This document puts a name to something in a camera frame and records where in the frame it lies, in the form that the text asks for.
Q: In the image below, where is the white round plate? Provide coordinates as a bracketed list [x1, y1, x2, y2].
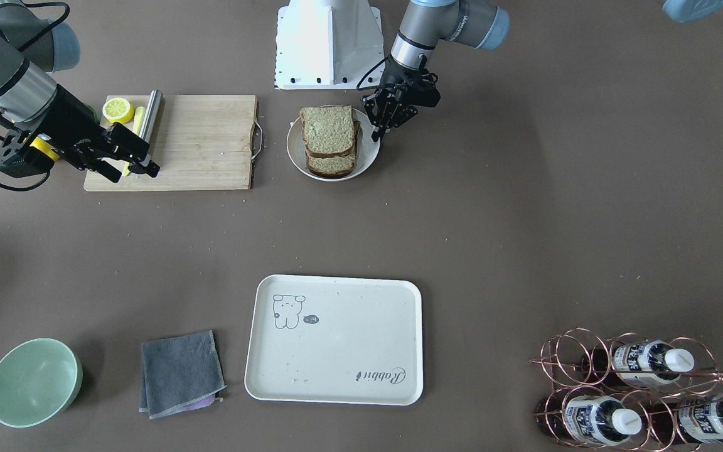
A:
[286, 108, 381, 182]

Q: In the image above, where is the grey folded cloth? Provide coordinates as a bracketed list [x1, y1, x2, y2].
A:
[139, 330, 227, 419]

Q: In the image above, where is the bamboo cutting board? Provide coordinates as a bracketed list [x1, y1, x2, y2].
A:
[83, 94, 258, 192]

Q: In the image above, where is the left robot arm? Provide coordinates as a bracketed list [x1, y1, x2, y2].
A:
[362, 1, 511, 141]

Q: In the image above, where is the half cut lemon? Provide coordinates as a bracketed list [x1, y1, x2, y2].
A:
[102, 97, 136, 125]

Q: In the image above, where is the lower tea bottle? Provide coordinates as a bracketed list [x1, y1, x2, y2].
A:
[534, 395, 643, 446]
[648, 395, 723, 444]

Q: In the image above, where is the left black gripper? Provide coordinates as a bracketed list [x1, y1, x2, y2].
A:
[362, 56, 440, 143]

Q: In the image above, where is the bread slice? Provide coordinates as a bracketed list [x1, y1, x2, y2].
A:
[305, 121, 360, 178]
[299, 105, 355, 158]

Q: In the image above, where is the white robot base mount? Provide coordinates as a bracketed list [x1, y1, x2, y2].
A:
[274, 1, 385, 90]

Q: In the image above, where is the yellow plastic knife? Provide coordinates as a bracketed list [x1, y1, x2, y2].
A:
[122, 106, 146, 177]

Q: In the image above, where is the bread slice under egg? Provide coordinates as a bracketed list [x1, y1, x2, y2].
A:
[305, 121, 360, 178]

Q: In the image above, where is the top tea bottle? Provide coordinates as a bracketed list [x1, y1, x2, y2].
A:
[577, 340, 695, 391]

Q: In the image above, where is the steel muddler black tip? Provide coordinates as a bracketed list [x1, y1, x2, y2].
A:
[137, 90, 164, 143]

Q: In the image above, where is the mint green bowl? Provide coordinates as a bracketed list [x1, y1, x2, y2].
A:
[0, 338, 83, 428]

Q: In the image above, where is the tea bottle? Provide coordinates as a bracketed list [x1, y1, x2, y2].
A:
[577, 340, 695, 391]
[648, 395, 723, 444]
[534, 395, 643, 446]

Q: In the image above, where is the copper wire bottle rack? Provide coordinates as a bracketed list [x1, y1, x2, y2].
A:
[533, 327, 723, 451]

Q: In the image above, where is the yellow lemon lower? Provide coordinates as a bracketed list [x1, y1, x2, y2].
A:
[29, 136, 61, 162]

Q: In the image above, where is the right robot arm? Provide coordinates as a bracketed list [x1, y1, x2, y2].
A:
[0, 1, 160, 183]

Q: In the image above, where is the cream rabbit tray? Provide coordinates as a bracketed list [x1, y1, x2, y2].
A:
[244, 274, 424, 406]

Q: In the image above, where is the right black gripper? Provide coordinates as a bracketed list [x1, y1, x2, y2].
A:
[0, 85, 161, 183]

